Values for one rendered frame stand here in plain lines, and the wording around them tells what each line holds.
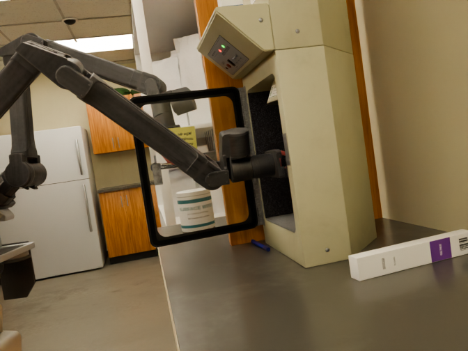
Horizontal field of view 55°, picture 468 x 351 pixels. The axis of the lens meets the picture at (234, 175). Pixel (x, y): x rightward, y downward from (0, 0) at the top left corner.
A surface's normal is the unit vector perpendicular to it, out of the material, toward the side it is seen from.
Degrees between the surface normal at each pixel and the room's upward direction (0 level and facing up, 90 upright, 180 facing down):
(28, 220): 90
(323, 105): 90
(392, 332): 0
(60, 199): 90
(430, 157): 90
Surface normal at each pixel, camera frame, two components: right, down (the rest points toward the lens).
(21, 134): -0.05, -0.01
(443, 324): -0.15, -0.99
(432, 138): -0.97, 0.15
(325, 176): 0.20, 0.02
